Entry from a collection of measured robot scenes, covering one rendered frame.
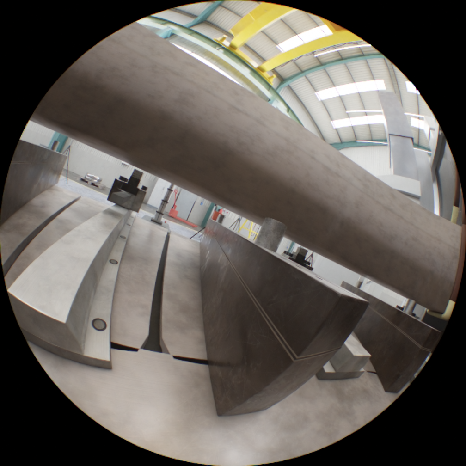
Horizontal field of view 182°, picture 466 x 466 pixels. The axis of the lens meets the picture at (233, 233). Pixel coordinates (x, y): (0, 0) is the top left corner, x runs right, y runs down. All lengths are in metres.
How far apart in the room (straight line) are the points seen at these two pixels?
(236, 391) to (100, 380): 0.29
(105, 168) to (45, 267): 8.15
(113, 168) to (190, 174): 7.59
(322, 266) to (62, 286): 4.01
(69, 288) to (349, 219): 1.53
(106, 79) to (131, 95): 0.24
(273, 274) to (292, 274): 0.05
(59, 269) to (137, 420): 0.35
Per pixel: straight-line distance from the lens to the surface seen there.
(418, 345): 1.01
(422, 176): 4.78
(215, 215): 1.98
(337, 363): 0.74
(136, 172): 1.60
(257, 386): 0.28
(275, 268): 0.29
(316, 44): 11.01
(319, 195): 1.21
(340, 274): 3.82
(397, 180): 3.09
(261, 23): 11.44
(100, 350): 0.39
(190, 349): 0.51
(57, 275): 0.41
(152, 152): 0.92
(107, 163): 8.48
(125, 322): 0.52
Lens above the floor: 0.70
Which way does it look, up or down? 2 degrees down
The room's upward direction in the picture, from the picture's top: 25 degrees clockwise
